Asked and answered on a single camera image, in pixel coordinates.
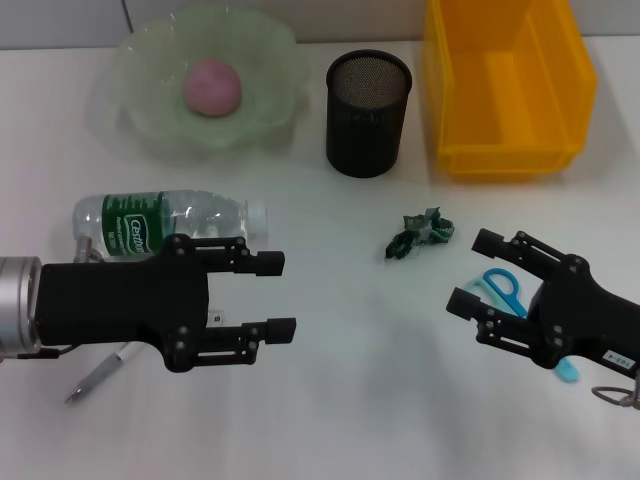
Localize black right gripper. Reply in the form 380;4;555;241
446;228;640;374

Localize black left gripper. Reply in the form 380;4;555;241
38;233;286;374

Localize green plastic wrapper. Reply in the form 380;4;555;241
383;204;457;262

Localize clear green-label water bottle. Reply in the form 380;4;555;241
72;188;269;262

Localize pink peach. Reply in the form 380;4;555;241
181;57;244;119

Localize light blue scissors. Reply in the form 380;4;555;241
464;268;581;385

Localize black mesh pen holder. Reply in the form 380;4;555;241
324;48;414;179

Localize translucent green fruit bowl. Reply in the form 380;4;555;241
89;4;312;167

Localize silver white pen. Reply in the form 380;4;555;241
63;342;144;405

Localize yellow plastic bin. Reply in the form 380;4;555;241
421;0;599;184

